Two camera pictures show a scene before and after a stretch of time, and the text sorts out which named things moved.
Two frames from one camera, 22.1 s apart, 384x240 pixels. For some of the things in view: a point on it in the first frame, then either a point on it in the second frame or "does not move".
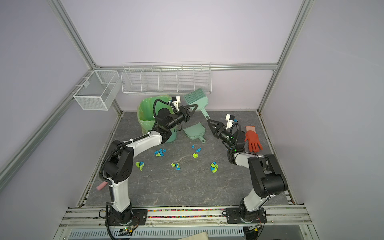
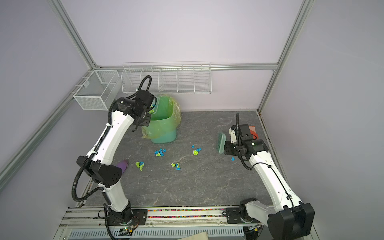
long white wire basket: (166, 78) does not move
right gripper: (218, 133) -> (228, 151)
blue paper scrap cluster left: (160, 153) does not move
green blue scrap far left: (140, 164) does not move
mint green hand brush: (198, 97) -> (221, 139)
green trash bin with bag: (146, 116) does not move
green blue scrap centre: (177, 165) does not move
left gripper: (186, 113) -> (147, 123)
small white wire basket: (98, 90) does not move
